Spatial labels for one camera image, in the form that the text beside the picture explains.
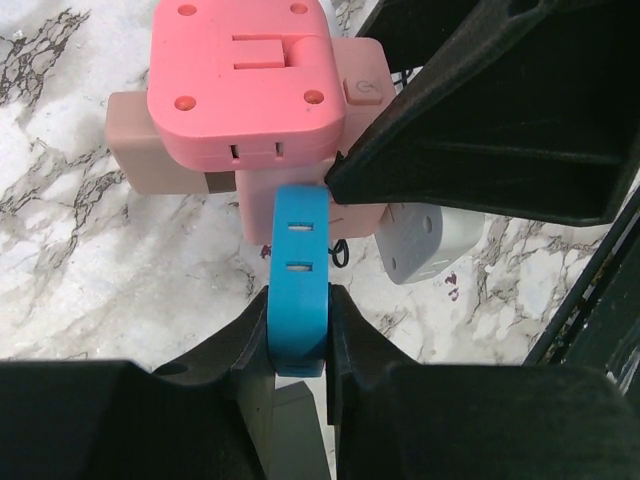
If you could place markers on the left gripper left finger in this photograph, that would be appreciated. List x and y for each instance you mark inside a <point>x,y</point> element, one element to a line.
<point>206,414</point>

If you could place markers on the white plug adapter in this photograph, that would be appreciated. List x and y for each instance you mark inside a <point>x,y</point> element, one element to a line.
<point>417,241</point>

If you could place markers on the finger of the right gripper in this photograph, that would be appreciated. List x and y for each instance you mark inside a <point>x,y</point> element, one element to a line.
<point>527,109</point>

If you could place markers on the blue plug adapter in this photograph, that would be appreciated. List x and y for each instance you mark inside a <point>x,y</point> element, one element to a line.
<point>298,293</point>

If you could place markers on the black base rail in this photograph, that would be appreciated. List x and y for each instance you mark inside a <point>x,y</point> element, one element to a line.
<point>597,324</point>

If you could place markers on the beige pink USB charger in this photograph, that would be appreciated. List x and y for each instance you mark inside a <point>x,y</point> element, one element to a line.
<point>142,157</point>

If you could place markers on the pink square plug adapter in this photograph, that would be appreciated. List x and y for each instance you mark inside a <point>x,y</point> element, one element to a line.
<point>244,85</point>

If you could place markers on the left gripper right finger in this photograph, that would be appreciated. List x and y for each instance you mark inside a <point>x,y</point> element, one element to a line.
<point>396,418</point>

